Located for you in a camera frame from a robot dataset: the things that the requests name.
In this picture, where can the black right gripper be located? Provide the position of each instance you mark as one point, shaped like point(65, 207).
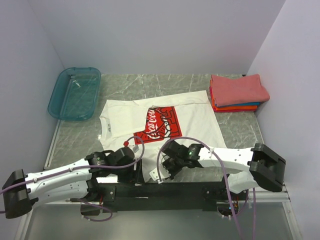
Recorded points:
point(165, 165)

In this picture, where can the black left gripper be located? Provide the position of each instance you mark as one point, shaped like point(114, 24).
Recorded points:
point(134, 175)

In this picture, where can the white t shirt red print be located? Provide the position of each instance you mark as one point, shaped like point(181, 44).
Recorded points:
point(153, 121)

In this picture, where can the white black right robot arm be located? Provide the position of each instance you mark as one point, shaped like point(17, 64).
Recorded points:
point(258, 166)

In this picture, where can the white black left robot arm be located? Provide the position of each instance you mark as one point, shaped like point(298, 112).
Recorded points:
point(79, 180)

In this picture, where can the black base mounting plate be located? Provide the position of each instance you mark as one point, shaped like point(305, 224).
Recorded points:
point(205, 196)

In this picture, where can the blue folded t shirt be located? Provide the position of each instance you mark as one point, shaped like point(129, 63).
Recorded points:
point(238, 105)

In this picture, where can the teal plastic bin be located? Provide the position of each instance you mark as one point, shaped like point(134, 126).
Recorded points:
point(75, 94)

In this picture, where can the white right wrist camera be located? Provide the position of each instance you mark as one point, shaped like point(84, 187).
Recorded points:
point(159, 176)

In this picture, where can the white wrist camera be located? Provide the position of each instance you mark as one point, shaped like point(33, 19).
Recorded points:
point(135, 148)
point(159, 176)

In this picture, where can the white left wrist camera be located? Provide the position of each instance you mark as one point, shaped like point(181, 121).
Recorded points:
point(135, 148)

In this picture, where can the aluminium rail frame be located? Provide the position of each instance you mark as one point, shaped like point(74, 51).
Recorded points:
point(264, 216)

